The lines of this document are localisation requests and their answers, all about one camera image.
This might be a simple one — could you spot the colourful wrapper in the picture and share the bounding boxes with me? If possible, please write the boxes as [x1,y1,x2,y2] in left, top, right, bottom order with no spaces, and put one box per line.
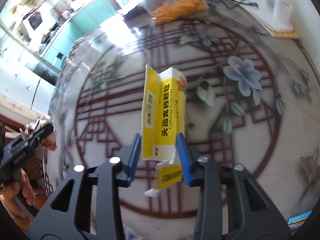
[20,115,57,151]

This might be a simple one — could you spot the yellow medicine box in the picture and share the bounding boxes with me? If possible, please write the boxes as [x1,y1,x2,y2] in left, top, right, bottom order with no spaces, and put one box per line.
[141,65,187,197]

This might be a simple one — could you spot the teal kitchen cabinets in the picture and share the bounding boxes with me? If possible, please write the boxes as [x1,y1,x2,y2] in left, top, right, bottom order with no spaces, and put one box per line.
[42,0,117,70]

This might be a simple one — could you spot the person's left hand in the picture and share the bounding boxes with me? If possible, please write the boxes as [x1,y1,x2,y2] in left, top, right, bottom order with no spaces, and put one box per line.
[0,168,38,219]

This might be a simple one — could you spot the blue booklet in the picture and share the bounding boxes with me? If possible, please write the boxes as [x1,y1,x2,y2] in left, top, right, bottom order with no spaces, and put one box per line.
[287,210,312,234]

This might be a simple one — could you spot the white two-door refrigerator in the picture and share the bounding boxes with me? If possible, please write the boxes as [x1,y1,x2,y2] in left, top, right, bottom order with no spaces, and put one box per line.
[1,39,58,114]

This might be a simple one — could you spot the range hood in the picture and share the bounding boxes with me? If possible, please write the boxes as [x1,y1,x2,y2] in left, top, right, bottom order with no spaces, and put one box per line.
[20,10,42,39]

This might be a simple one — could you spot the white desk lamp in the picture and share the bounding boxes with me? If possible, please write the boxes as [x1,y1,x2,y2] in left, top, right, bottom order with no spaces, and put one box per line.
[242,0,293,33]

